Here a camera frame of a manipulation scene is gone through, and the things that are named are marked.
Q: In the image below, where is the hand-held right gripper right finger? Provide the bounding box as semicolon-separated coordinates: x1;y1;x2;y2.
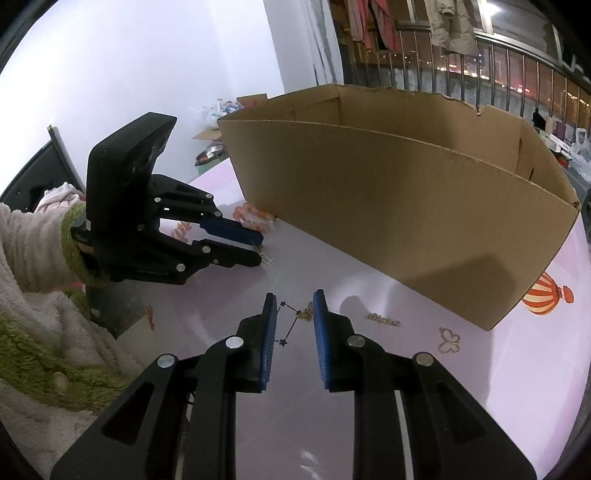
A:
312;289;539;480

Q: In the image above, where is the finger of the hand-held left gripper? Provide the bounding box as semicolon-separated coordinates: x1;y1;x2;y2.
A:
158;230;264;284
151;174;265;246

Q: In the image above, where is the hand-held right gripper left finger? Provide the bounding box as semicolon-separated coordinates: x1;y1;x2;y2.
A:
50;292;278;480

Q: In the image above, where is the orange bead bracelet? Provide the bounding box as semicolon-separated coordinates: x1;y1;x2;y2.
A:
233;203;278;234

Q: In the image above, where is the brown cardboard box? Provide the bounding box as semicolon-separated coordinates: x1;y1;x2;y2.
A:
217;83;581;332

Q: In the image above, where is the pink balloon-print table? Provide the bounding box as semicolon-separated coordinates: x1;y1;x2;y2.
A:
111;157;591;480

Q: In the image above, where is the pink cloth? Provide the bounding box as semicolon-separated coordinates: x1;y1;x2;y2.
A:
34;181;86;214

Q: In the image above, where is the green steel-lid trash can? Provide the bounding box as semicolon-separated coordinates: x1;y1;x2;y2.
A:
194;144;227;167

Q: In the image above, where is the black chair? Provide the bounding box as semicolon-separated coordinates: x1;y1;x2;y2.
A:
0;124;88;215

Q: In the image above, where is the white plastic bag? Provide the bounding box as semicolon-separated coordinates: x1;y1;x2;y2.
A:
570;129;591;162
198;99;243;127

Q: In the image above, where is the gold butterfly hair clip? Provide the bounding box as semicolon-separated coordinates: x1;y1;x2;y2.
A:
438;327;462;355

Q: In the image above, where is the person's arm fuzzy sleeve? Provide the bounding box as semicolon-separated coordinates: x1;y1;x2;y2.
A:
0;288;144;480

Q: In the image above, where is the white curtain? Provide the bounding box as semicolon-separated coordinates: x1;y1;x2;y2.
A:
309;0;347;86

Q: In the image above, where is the pink hanging jacket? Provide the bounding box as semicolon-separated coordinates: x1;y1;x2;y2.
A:
346;0;402;54

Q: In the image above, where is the beige hanging jacket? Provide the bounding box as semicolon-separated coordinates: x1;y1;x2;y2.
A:
422;0;478;56

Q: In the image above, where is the metal balcony railing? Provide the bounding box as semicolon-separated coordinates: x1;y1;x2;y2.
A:
342;18;591;139

